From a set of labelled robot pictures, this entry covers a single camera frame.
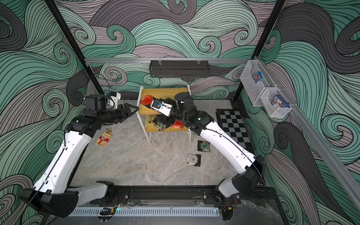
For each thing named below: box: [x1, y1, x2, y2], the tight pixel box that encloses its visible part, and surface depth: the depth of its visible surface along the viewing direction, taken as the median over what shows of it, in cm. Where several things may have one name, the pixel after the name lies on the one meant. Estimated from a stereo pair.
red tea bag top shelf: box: [140, 94, 154, 106], surface depth 76 cm
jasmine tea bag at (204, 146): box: [197, 140, 211, 153], surface depth 94 cm
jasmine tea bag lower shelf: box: [152, 120, 167, 132], surface depth 85 cm
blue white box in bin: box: [270, 94, 291, 108], surface depth 66 cm
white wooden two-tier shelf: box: [136, 84, 192, 144], surface depth 76 cm
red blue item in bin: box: [252, 70, 263, 83], surface depth 85 cm
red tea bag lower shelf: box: [170, 120, 185, 130], surface depth 85 cm
